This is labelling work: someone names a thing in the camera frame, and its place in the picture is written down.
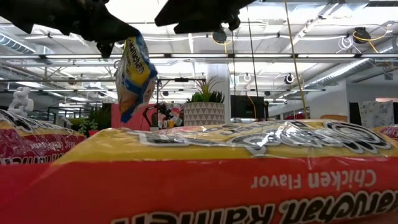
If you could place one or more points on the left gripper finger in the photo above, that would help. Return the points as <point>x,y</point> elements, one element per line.
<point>105,48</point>
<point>115,29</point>

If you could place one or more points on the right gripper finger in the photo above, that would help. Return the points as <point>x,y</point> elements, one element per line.
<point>189,12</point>
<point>202,28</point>

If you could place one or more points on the blue Maruchan ramen pack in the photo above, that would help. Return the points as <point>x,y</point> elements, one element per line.
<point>135,77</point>

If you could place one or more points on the red Maruchan ramen pack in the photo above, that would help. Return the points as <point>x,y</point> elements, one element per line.
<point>390,132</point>
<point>31,143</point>

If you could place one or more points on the orange Maruchan ramen pack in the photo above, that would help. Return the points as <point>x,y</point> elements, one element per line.
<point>186,186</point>

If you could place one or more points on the background black robot arm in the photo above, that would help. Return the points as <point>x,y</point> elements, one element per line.
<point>161,109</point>

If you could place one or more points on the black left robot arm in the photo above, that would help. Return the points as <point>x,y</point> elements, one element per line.
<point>15,12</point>

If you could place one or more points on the long ceiling light strip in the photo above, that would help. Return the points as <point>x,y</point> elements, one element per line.
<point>248,56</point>

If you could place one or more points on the small artificial succulent sprig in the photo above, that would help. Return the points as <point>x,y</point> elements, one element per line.
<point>99,116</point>

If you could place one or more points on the red-orange partition panel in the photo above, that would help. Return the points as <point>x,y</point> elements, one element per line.
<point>113,121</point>

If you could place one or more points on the succulent in white patterned pot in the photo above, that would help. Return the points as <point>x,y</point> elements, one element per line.
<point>203,113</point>

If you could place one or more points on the colourful floral backdrop panel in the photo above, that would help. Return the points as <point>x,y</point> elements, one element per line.
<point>177,112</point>

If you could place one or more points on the black background monitor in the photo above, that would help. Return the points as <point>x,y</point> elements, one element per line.
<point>245,107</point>

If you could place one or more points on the black background panel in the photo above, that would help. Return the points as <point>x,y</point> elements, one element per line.
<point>354,113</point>

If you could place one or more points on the pale floral cloth panel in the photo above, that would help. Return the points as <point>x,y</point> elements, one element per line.
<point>376,113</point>

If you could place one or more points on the black background stand frame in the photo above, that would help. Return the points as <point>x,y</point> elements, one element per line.
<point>182,79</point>

